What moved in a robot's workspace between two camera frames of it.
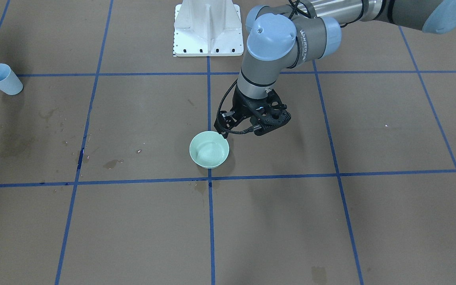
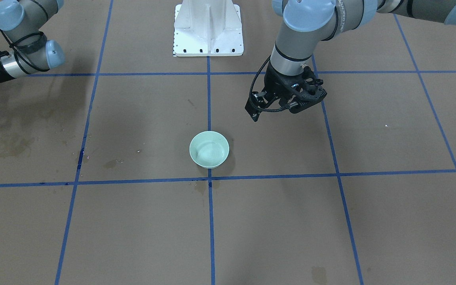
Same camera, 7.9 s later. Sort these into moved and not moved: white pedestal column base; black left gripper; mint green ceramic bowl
Moved: black left gripper
Not moved: mint green ceramic bowl; white pedestal column base
